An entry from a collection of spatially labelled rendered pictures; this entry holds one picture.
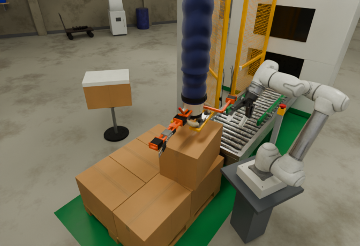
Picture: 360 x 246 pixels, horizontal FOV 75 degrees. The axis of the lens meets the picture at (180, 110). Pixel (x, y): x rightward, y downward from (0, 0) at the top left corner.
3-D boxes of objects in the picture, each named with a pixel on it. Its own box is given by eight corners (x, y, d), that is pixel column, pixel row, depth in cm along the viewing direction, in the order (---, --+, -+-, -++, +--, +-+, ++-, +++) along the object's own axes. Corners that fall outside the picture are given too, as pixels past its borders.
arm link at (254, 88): (248, 79, 138) (243, 88, 139) (260, 84, 132) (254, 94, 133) (256, 84, 144) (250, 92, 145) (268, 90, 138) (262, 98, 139)
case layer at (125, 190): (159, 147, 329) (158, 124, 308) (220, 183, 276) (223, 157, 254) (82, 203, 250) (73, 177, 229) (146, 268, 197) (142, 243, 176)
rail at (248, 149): (297, 94, 414) (299, 84, 404) (299, 95, 411) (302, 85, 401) (234, 166, 262) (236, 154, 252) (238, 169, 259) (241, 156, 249)
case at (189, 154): (188, 141, 278) (189, 113, 257) (219, 153, 261) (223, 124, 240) (159, 174, 234) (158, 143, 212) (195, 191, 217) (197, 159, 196)
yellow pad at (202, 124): (204, 111, 230) (204, 106, 227) (214, 113, 226) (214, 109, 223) (188, 128, 205) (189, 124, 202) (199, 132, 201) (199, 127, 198)
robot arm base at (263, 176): (282, 171, 197) (283, 166, 195) (262, 181, 188) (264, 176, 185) (265, 158, 211) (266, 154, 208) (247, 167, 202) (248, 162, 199)
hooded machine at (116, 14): (109, 32, 944) (104, -4, 874) (124, 31, 966) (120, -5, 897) (113, 37, 887) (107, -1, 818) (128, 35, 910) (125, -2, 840)
